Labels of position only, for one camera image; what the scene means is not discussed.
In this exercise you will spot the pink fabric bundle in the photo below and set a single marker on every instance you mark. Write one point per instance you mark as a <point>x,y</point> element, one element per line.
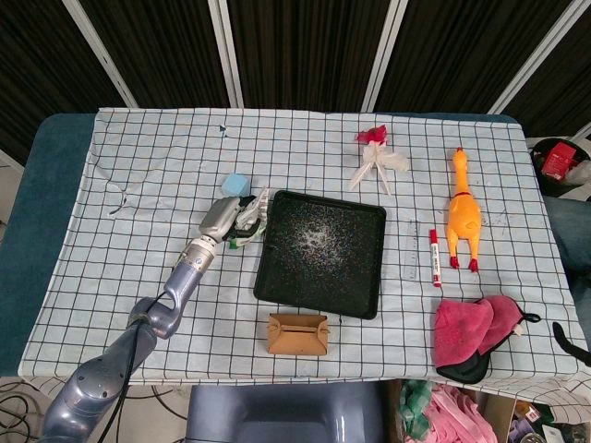
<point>457,415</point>

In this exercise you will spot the green fabric bundle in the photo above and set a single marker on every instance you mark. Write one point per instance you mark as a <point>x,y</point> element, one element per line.
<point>415,406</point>

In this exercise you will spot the brown cardboard carry box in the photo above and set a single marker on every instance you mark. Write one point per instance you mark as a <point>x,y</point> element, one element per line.
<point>297,341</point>

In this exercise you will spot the transparent plastic ruler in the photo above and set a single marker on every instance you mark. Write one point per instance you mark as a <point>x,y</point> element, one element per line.
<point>410,258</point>

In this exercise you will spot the black waste bin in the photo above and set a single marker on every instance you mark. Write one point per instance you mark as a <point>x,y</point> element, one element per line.
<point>540,177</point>

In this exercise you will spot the red carton box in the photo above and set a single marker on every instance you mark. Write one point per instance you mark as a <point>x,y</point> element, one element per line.
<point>558,159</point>

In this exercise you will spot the white green packet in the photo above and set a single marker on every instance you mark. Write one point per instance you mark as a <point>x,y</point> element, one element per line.
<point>251,213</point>

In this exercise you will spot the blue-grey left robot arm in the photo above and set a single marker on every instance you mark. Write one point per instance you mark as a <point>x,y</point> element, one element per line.
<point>138,332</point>

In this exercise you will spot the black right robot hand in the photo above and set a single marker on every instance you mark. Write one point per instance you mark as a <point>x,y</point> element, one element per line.
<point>565,343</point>

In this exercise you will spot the blue-grey robot torso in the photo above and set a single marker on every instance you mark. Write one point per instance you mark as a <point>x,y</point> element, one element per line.
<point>286,415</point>

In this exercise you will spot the black rectangular tray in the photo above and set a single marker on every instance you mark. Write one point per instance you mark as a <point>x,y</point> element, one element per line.
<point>323,286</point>

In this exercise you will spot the light blue sponge block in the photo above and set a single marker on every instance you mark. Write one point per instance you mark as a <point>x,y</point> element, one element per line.
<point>236,184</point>

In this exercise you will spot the red white marker pen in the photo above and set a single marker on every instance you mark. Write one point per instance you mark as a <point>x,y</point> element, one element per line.
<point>435,258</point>

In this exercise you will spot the white feather toy red tip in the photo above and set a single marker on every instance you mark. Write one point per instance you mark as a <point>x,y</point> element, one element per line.
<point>376,154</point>

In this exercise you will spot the white black checkered tablecloth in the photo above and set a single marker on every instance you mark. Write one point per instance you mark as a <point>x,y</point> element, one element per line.
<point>161,147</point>

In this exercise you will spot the yellow rubber chicken toy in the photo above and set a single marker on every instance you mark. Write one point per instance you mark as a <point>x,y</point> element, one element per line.
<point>464,217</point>

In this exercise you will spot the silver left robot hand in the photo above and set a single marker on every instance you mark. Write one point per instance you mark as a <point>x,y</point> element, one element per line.
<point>219,219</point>

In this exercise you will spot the white screen frame post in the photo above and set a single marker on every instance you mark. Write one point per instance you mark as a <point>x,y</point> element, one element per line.
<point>531,60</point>
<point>101,55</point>
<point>227,51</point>
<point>383,55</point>

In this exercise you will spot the pink cloth with black trim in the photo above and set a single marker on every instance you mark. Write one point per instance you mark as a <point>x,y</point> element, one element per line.
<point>461,332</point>

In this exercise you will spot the brown cardboard storage box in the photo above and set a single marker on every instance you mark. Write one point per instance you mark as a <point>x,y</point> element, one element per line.
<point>501,410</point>

